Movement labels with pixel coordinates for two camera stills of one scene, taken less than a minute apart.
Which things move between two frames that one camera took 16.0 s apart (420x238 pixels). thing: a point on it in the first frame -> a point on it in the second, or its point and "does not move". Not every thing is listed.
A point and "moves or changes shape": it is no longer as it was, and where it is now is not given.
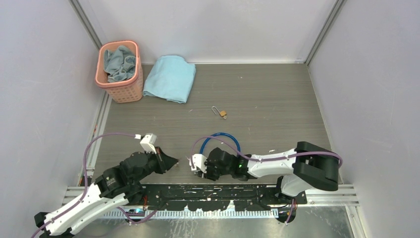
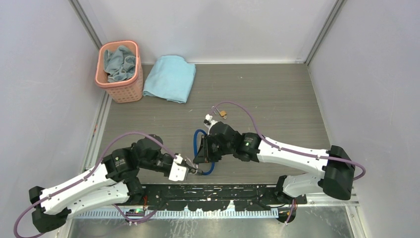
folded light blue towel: x=172 y=78 does not move
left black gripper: x=165 y=162 -> x=185 y=163
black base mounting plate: x=218 y=197 does not move
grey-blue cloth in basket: x=119 y=64 does not move
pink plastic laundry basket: x=121 y=91 does not move
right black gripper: x=208 y=174 -> x=204 y=155
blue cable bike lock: x=224 y=133 moves or changes shape
